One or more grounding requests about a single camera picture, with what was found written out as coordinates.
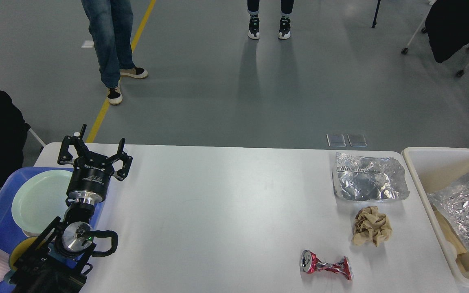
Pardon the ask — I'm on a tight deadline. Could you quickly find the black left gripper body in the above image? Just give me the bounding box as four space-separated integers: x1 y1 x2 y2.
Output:
66 160 114 204

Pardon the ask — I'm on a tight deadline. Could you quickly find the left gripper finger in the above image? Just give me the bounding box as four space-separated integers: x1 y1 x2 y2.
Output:
57 124 90 167
103 138 133 182

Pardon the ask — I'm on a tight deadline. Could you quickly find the brown paper bag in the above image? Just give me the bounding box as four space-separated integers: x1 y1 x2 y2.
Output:
433 209 467 274

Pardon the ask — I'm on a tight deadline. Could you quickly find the light green plate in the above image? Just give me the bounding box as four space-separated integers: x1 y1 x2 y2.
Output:
11 167 72 234

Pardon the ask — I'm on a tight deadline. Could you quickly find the brown paper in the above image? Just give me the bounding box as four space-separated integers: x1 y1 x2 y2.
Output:
352 206 392 247

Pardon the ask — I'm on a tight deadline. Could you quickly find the red foil wrapper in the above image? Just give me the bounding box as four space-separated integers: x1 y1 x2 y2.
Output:
299 249 353 281

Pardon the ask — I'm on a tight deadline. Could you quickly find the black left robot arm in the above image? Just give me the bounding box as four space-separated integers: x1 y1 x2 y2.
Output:
7 125 133 293

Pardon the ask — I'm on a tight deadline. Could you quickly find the pink plate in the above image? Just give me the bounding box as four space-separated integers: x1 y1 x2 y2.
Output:
22 229 41 238

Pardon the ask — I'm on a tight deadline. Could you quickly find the beige plastic bin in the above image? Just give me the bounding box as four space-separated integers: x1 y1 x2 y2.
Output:
402 148 469 293

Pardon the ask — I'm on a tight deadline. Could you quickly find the blue plastic tray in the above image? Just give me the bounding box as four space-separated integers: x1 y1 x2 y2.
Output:
0 167 102 293

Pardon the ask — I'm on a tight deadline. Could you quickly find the person in black and jeans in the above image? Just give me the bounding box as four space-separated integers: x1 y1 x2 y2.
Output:
81 0 148 105

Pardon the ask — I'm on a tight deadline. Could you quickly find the black jacket on chair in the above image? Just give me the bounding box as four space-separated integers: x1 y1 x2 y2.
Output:
421 0 469 63

